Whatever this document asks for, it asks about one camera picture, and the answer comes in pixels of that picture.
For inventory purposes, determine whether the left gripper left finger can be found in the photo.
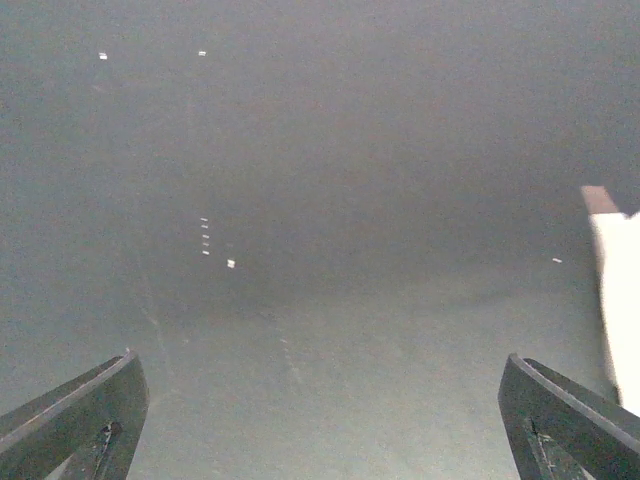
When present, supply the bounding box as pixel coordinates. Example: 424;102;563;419
1;350;149;479

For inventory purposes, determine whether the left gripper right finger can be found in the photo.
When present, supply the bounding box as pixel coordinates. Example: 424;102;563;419
498;354;639;479

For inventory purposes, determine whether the white shoelace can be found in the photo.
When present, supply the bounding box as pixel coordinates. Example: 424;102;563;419
580;185;639;415

